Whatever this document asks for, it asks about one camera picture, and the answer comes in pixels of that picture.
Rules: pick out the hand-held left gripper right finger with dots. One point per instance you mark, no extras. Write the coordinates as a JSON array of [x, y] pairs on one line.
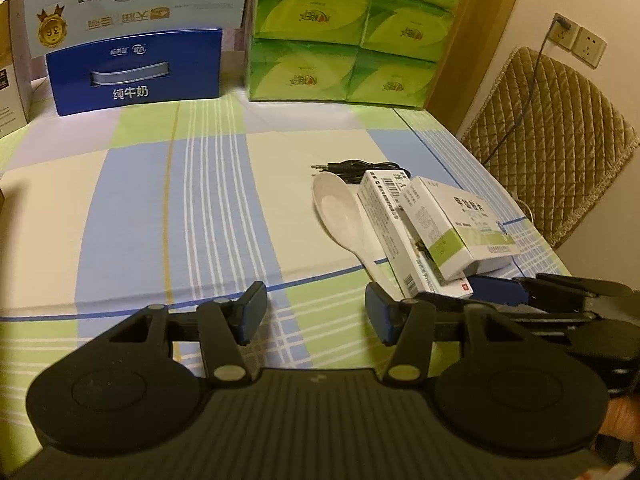
[[378, 312]]

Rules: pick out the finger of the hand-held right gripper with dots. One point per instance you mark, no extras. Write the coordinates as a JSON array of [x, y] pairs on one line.
[[540, 314], [500, 287]]

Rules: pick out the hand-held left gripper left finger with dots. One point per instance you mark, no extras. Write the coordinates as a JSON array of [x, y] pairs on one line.
[[249, 312]]

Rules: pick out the white medicine box green end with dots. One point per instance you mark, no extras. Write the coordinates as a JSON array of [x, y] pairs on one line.
[[450, 225]]

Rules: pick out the white long medicine box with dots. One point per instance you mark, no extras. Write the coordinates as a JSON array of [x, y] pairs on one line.
[[387, 220]]

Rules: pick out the plaid tablecloth desktop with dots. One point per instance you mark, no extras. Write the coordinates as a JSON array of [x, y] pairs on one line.
[[175, 200]]

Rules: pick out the person's right hand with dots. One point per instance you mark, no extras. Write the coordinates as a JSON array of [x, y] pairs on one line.
[[625, 417]]

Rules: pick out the white plastic spoon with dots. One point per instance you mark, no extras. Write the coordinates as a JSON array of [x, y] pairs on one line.
[[340, 210]]

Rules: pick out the quilted tan chair cushion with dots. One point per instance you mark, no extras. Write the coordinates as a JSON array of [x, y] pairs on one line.
[[560, 135]]

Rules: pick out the wooden door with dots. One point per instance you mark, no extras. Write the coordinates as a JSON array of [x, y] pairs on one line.
[[495, 35]]

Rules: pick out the dark blue milk carton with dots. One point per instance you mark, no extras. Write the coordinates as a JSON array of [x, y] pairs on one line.
[[130, 75]]

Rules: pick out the stack of green tissue packs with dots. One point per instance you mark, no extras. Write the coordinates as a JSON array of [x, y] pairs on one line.
[[350, 35]]

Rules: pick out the light blue milk carton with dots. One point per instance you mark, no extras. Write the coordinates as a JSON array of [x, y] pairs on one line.
[[140, 5]]

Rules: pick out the beige box with black label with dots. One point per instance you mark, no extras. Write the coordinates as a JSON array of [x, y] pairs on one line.
[[12, 70]]

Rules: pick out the white wall socket with plug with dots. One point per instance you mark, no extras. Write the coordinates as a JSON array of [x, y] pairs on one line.
[[562, 32]]

